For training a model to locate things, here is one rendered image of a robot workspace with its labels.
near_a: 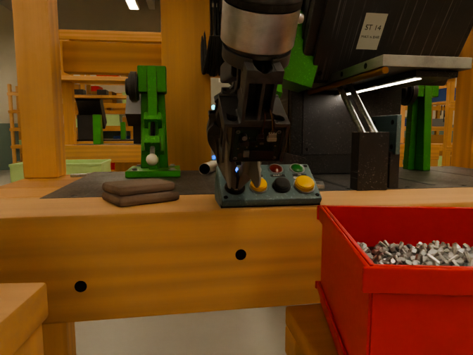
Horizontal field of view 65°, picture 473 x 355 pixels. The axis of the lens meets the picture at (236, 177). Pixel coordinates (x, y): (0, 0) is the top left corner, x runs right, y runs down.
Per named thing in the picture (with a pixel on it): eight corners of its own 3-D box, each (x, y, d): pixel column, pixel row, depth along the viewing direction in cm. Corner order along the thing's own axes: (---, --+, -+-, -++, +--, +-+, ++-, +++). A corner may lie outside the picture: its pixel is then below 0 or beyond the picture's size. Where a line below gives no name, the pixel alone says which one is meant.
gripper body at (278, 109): (217, 167, 42) (225, 66, 34) (211, 125, 48) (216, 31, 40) (284, 166, 43) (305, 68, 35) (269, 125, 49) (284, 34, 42)
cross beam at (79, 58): (455, 81, 131) (456, 55, 130) (62, 72, 110) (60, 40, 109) (445, 83, 136) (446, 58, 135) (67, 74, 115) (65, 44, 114)
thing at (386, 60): (471, 76, 62) (472, 57, 62) (381, 73, 59) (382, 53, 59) (357, 97, 100) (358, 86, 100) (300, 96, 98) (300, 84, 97)
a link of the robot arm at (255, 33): (219, -14, 38) (296, -9, 39) (216, 32, 41) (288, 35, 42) (227, 12, 32) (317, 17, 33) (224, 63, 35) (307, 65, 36)
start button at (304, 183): (315, 192, 55) (317, 187, 54) (296, 193, 55) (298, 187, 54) (310, 179, 57) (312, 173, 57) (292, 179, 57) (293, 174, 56)
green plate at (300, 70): (307, 111, 76) (335, 8, 75) (269, 100, 75) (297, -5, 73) (290, 114, 88) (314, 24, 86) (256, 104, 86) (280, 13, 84)
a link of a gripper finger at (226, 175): (217, 212, 49) (222, 158, 43) (213, 182, 54) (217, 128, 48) (241, 211, 50) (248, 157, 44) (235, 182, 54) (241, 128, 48)
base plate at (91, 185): (595, 192, 79) (596, 182, 79) (39, 210, 61) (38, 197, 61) (451, 172, 120) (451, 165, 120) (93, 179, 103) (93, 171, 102)
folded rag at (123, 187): (158, 194, 65) (158, 177, 65) (181, 200, 59) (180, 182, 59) (101, 200, 59) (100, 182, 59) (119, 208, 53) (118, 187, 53)
